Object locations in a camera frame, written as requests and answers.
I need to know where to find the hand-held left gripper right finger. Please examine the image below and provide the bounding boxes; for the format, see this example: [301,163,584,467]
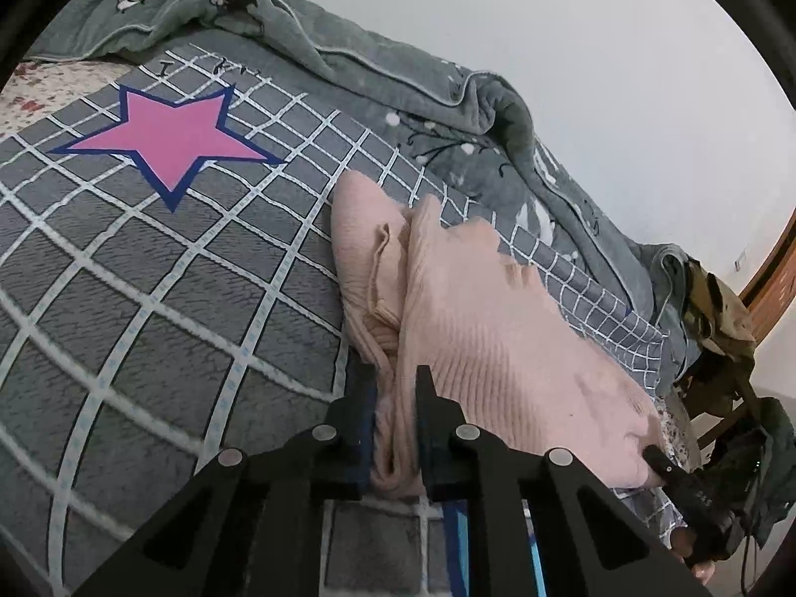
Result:
[413,366,713,597]

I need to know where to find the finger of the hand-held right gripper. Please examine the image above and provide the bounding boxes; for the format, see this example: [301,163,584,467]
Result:
[643,444,702,499]

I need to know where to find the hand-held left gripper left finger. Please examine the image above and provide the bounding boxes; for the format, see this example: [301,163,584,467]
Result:
[71,361,380,597]

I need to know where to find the pink ribbed sweater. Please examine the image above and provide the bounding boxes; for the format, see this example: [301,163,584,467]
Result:
[329,169,669,499]

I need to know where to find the brown clothes pile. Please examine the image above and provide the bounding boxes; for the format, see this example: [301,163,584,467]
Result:
[683,260,758,363]

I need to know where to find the person's right hand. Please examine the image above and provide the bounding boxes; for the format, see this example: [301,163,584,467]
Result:
[670,525,716,582]

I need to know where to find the dark green cloth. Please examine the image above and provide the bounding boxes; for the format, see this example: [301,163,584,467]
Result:
[745,397,796,539]

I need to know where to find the wooden chair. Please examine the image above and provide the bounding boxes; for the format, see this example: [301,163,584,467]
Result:
[675,351,769,452]

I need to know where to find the orange wooden door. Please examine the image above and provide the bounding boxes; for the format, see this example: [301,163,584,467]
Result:
[739,208,796,340]

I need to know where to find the grey checked blanket with stars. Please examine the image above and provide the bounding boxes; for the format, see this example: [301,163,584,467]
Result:
[0,31,691,597]

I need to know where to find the grey-green fleece quilt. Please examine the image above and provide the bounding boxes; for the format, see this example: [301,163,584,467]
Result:
[28,0,703,387]

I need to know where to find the floral bed sheet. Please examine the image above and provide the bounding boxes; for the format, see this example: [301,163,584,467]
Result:
[0,59,706,477]

